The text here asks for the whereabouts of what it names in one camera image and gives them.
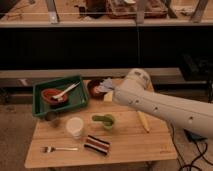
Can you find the white plastic spoon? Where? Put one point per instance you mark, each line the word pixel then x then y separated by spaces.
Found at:
pixel 59 96

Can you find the white paper cup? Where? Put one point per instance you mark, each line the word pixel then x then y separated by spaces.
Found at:
pixel 75 126

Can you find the red-brown bowl in tray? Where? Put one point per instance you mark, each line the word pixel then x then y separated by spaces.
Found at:
pixel 48 93

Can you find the dark brown bowl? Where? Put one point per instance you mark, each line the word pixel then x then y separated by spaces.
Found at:
pixel 92 89

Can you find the wooden table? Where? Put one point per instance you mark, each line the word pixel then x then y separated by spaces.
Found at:
pixel 129 142

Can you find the pale blue paper pieces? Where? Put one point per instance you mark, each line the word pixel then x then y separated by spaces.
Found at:
pixel 106 85

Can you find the small metal cup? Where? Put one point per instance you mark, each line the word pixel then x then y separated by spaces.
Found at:
pixel 52 119

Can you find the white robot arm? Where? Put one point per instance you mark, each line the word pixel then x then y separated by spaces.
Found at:
pixel 191 115

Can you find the yellow wooden stick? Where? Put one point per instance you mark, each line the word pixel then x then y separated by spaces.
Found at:
pixel 144 121

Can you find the striped eraser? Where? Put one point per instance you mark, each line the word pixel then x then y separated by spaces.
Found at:
pixel 96 144

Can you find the green plastic mug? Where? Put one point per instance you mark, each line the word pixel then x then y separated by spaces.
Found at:
pixel 107 120

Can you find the silver fork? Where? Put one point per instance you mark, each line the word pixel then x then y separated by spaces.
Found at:
pixel 49 149

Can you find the green plastic tray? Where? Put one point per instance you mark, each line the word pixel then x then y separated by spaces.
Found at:
pixel 76 98

